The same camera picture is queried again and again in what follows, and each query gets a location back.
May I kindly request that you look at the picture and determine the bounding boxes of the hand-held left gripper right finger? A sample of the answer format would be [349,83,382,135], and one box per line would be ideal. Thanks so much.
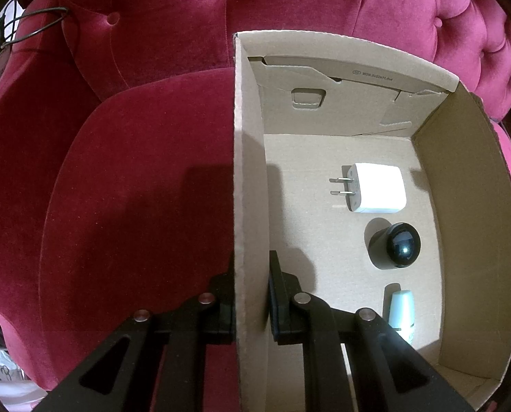
[269,250,473,412]

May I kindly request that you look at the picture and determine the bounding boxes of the cardboard box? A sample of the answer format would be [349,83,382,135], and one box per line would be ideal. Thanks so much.
[231,30,511,412]

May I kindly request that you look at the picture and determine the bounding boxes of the light blue tube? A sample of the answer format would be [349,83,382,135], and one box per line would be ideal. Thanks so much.
[387,289,416,346]

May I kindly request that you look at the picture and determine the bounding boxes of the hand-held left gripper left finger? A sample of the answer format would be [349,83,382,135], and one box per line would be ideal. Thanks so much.
[32,251,237,412]

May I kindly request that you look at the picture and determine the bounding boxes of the white charger plug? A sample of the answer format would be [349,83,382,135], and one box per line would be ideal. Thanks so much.
[328,162,407,214]

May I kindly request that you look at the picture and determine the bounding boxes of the brown hang tag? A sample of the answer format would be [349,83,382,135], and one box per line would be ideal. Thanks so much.
[0,49,13,87]

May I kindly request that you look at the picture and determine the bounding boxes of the red tufted velvet sofa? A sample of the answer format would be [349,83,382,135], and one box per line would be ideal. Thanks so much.
[0,0,511,412]

